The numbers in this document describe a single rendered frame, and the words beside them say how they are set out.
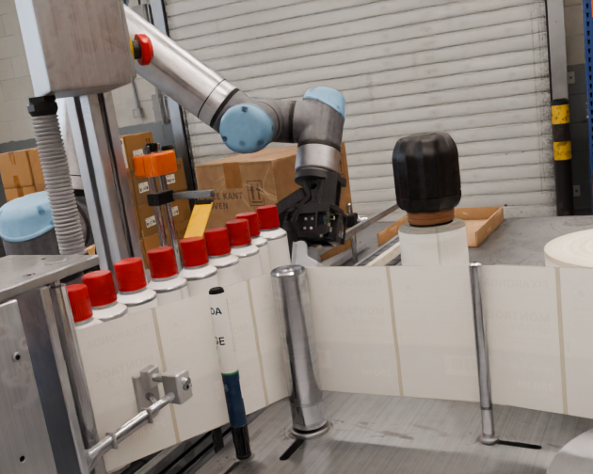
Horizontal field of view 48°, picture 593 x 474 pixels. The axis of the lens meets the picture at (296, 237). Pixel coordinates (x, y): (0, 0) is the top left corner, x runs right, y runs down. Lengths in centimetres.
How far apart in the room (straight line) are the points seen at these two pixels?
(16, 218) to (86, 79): 44
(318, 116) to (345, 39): 417
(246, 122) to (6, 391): 62
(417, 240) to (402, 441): 24
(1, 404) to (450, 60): 478
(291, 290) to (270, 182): 79
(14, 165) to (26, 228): 386
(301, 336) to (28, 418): 31
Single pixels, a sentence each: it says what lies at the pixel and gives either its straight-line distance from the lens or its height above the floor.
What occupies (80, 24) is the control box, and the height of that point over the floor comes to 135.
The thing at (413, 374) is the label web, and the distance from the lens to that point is 72.
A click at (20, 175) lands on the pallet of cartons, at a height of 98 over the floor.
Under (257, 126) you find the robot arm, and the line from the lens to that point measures 101.
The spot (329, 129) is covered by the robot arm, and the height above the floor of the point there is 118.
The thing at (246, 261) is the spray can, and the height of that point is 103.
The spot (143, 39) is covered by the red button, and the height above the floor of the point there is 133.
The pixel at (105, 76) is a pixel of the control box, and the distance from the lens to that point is 80.
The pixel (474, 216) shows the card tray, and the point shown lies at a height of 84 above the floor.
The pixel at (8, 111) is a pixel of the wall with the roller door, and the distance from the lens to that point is 737.
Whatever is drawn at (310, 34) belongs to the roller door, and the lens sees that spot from 540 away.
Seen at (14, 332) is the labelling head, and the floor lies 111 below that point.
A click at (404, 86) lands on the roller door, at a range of 517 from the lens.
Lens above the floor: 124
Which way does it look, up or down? 12 degrees down
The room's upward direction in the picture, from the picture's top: 8 degrees counter-clockwise
